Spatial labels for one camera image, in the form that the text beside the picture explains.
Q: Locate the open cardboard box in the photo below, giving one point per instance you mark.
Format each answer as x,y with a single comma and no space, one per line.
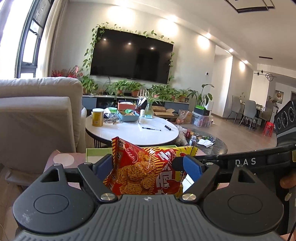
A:
162,112

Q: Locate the red plastic stool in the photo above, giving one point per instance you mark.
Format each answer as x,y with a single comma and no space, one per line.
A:
268,129

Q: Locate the dark tv cabinet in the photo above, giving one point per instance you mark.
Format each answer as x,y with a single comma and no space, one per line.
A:
104,101

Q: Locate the person's right hand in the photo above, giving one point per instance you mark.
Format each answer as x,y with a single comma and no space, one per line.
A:
289,181

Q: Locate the pink dotted cloth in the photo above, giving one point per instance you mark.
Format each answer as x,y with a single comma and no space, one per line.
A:
68,160

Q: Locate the glass vase with plant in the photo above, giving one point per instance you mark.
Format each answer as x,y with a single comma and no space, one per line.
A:
150,97

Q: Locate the dark round side table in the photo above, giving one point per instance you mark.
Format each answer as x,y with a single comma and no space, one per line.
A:
218,147

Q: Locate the black pen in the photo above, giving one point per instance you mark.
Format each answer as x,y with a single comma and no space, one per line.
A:
153,129

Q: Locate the beige sofa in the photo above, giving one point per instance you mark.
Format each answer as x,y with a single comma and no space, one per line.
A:
39,116

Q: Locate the red yellow noodle snack bag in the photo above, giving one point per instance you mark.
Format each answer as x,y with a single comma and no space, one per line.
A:
147,170

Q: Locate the yellow cylindrical can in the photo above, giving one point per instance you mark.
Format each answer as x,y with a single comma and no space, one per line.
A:
97,117

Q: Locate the green rimmed cardboard box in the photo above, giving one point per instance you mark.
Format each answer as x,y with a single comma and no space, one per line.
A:
101,154

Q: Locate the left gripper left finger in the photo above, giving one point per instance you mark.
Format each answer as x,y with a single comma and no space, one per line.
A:
93,176

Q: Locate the blue snack bowl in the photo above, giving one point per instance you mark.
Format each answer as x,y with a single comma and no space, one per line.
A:
130,117

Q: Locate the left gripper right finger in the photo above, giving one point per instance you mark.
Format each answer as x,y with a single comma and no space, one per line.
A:
203,176

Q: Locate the small brown jar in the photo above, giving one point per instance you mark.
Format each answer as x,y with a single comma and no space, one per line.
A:
193,140

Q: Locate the wall mounted black television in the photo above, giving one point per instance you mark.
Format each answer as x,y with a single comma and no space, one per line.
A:
131,56

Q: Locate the clear plastic storage bin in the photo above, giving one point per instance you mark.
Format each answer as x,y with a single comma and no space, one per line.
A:
201,120

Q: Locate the grey dining chair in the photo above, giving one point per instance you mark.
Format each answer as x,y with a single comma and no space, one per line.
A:
250,114

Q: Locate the white round coffee table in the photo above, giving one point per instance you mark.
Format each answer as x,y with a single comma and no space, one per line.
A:
133,132

